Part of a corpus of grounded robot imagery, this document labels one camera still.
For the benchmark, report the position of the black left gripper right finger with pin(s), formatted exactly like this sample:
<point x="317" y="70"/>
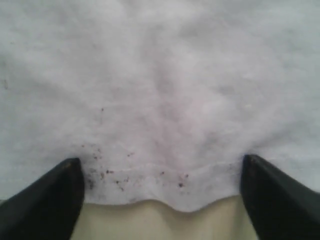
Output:
<point x="279" y="207"/>

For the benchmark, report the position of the white t-shirt red lettering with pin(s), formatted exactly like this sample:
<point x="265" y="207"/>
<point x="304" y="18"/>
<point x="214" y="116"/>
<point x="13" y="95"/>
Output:
<point x="159" y="99"/>

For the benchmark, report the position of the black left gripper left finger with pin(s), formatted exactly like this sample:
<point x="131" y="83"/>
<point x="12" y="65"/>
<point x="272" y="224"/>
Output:
<point x="49" y="208"/>

